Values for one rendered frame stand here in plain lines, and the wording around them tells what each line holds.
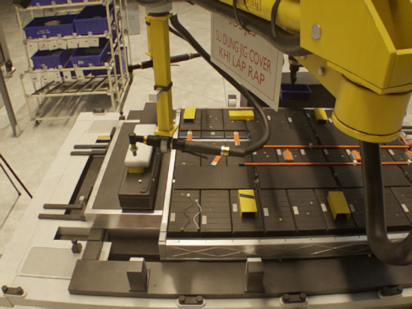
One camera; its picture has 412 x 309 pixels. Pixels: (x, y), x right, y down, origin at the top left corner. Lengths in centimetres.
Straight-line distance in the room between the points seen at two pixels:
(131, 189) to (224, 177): 49
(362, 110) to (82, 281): 140
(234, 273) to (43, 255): 91
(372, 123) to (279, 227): 120
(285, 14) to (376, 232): 37
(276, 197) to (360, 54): 139
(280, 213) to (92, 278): 90
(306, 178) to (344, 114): 145
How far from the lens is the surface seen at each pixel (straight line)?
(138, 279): 147
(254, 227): 160
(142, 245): 184
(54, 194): 217
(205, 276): 157
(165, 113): 140
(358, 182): 196
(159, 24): 128
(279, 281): 158
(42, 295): 170
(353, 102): 45
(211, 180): 181
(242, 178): 184
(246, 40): 80
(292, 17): 55
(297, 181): 187
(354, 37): 43
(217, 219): 162
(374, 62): 41
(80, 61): 434
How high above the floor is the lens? 215
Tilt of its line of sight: 35 degrees down
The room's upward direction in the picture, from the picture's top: straight up
